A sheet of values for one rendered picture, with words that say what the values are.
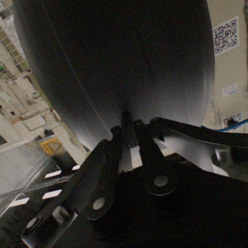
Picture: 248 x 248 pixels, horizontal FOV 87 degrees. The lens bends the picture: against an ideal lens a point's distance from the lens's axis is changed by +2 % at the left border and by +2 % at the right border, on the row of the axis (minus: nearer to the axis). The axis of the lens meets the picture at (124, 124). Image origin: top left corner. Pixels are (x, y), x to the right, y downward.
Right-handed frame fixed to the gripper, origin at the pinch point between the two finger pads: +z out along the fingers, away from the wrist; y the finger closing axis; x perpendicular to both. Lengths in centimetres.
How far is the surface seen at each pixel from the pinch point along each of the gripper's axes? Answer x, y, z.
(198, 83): 1.3, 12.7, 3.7
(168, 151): -42, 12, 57
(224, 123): -21.3, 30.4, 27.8
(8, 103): 99, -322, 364
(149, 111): 0.1, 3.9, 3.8
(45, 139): -75, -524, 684
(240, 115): -20.4, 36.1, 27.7
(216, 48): 4.4, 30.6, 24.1
